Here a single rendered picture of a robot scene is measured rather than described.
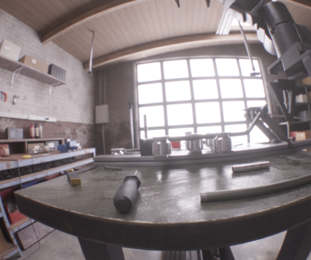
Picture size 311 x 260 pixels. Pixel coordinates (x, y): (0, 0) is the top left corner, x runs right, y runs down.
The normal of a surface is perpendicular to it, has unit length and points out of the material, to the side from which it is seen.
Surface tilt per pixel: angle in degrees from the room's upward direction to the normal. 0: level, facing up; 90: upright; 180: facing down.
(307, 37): 90
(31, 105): 90
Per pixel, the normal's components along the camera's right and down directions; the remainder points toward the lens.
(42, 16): 0.16, 0.99
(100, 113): -0.15, -0.02
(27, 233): 0.99, -0.07
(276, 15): -0.86, 0.04
